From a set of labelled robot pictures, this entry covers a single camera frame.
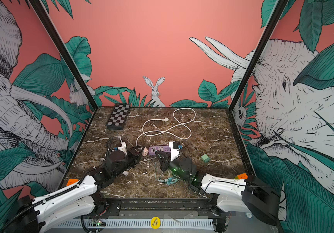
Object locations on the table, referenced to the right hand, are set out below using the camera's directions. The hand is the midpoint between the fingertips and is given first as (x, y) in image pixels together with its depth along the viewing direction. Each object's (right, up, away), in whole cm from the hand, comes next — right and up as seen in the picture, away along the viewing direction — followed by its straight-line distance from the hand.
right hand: (155, 152), depth 71 cm
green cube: (+30, -8, +19) cm, 36 cm away
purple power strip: (-5, -3, +24) cm, 25 cm away
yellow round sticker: (0, -34, -1) cm, 34 cm away
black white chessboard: (-33, +17, +37) cm, 52 cm away
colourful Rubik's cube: (+48, -16, +9) cm, 51 cm away
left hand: (-5, +2, +5) cm, 8 cm away
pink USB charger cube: (-6, -1, +4) cm, 7 cm away
